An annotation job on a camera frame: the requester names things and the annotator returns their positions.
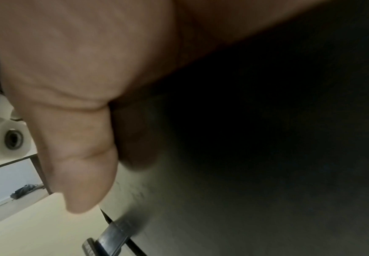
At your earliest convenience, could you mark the person's right hand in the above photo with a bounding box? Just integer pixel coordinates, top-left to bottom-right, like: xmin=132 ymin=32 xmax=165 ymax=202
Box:
xmin=0 ymin=0 xmax=329 ymax=215

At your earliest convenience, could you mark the dark crumpled cloth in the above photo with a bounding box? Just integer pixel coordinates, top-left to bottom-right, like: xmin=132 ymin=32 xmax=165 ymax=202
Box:
xmin=10 ymin=183 xmax=46 ymax=200

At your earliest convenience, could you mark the metal blade tool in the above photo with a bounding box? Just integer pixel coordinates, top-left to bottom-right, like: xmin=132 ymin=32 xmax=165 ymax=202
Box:
xmin=81 ymin=217 xmax=142 ymax=256

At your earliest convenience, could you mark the dark wooden frame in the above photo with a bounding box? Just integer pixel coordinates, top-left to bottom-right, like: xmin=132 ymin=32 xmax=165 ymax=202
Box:
xmin=0 ymin=153 xmax=53 ymax=195

